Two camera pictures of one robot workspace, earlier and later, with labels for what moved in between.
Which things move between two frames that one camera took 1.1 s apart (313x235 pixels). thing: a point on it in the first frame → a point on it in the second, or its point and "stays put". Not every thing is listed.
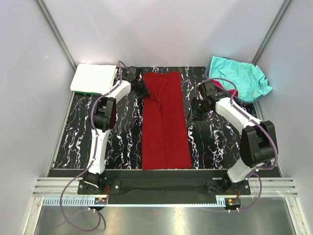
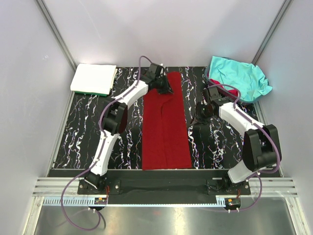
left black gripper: [145, 93] → [167, 88]
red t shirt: [165, 144] stays put
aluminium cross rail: [271, 187] stays put
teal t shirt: [251, 82] stays put
